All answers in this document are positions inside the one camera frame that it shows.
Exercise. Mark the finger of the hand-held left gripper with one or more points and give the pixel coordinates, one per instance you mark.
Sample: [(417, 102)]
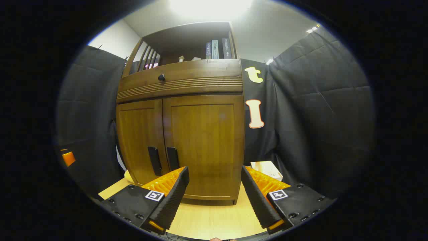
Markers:
[(68, 158)]

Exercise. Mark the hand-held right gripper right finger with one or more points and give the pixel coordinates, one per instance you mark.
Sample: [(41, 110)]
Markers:
[(257, 201)]

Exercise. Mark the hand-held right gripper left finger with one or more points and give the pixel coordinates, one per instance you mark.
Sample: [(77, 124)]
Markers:
[(172, 201)]

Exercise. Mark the wooden shoe cabinet door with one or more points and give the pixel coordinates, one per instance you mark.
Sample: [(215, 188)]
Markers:
[(204, 134), (137, 134)]

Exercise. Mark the wooden shoe cabinet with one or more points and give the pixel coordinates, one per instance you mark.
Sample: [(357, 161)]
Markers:
[(187, 75)]

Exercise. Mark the small white box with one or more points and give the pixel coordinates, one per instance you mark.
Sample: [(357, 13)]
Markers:
[(267, 170)]

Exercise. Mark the black backdrop cloth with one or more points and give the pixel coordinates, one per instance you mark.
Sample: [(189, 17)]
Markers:
[(317, 117)]

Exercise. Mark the black drawer knob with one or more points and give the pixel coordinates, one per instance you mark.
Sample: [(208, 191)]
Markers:
[(162, 77)]

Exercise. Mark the dark blue book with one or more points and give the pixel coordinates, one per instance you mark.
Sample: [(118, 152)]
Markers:
[(208, 51)]

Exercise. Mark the black book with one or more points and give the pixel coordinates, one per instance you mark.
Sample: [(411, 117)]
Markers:
[(226, 48)]

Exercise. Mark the light grey book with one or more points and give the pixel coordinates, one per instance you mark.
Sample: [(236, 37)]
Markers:
[(215, 49)]

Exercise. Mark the small ceiling light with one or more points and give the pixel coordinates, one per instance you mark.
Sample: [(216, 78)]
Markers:
[(312, 29)]

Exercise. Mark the large ceiling light panel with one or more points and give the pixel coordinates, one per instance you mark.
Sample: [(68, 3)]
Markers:
[(210, 8)]

